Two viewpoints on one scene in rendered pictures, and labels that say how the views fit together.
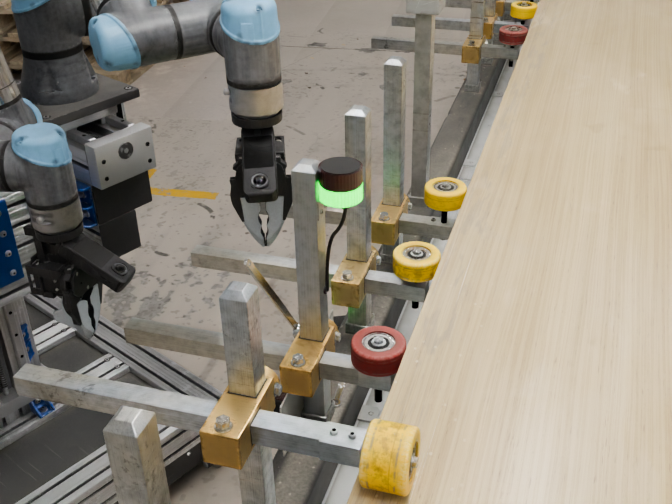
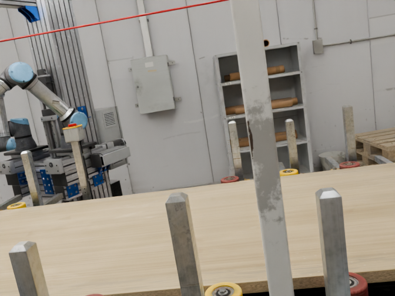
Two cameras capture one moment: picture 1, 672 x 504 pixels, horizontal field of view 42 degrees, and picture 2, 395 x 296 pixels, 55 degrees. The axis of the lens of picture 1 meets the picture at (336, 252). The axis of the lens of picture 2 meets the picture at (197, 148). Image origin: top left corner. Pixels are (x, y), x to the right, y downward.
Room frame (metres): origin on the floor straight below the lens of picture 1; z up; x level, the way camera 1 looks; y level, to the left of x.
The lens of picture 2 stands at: (2.01, -2.06, 1.35)
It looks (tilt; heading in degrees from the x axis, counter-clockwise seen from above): 10 degrees down; 79
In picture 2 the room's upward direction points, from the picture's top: 9 degrees counter-clockwise
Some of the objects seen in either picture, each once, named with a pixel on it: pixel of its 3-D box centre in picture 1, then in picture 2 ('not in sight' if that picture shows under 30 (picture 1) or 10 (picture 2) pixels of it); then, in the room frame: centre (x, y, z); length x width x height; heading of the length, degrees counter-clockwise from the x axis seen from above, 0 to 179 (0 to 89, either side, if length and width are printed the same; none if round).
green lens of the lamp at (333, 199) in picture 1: (340, 190); not in sight; (1.05, -0.01, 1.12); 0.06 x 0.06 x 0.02
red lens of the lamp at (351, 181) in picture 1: (340, 173); not in sight; (1.05, -0.01, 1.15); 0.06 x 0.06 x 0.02
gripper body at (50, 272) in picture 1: (61, 257); not in sight; (1.15, 0.43, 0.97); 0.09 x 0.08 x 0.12; 72
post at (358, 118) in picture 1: (359, 236); not in sight; (1.30, -0.04, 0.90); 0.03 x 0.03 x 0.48; 72
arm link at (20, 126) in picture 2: not in sight; (19, 126); (1.30, 0.88, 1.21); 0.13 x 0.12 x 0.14; 177
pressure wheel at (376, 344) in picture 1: (378, 370); not in sight; (0.99, -0.06, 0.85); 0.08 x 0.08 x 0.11
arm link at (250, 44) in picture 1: (250, 40); not in sight; (1.14, 0.11, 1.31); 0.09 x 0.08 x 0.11; 28
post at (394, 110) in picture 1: (393, 175); (36, 198); (1.54, -0.12, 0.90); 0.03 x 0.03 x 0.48; 72
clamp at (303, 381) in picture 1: (312, 354); not in sight; (1.04, 0.04, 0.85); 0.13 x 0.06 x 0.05; 162
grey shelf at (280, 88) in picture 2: not in sight; (262, 120); (3.55, 1.96, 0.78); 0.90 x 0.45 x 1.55; 168
